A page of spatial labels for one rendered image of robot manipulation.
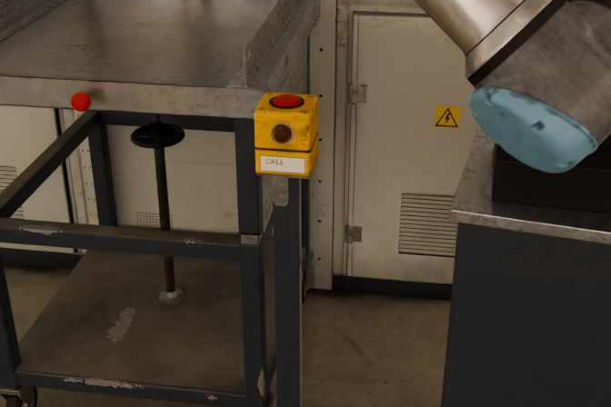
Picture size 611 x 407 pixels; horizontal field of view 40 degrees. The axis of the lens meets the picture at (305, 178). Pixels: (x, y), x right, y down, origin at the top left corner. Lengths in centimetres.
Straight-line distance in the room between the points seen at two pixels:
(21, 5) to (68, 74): 40
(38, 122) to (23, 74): 82
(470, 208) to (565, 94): 30
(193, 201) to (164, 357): 58
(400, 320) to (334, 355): 23
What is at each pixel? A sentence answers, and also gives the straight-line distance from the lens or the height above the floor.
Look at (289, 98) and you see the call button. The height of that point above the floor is 91.
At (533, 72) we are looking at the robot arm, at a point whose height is 101.
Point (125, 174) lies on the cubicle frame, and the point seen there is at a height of 32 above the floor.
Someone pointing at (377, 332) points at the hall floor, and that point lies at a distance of 223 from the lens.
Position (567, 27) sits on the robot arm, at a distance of 103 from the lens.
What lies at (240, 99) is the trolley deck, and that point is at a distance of 141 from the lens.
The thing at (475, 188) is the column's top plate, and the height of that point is 75.
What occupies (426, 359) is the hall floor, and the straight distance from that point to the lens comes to 216.
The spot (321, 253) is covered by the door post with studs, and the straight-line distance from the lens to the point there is 232.
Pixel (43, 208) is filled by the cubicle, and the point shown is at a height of 21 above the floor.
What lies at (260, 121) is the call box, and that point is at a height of 89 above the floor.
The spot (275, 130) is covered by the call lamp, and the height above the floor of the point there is 88.
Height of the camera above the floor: 133
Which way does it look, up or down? 26 degrees down
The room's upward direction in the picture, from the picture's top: straight up
